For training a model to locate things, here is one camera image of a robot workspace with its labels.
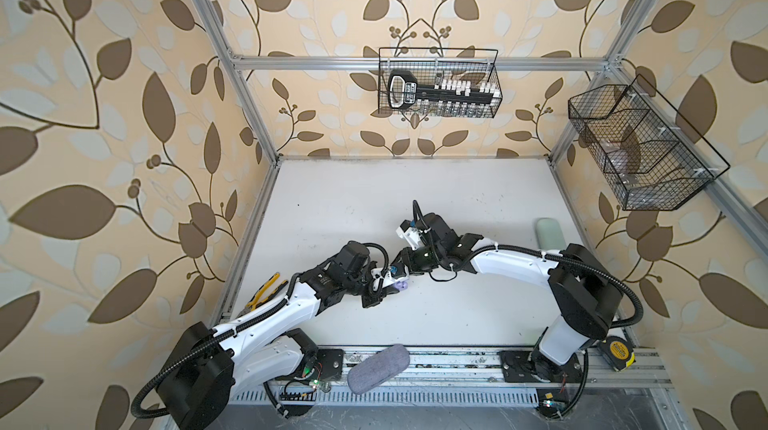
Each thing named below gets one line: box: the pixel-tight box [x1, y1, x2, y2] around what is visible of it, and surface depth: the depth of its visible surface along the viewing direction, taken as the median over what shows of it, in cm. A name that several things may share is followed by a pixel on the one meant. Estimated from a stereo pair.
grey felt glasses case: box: [347, 344, 410, 395], surface depth 72 cm
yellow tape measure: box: [601, 336, 636, 371], surface depth 75 cm
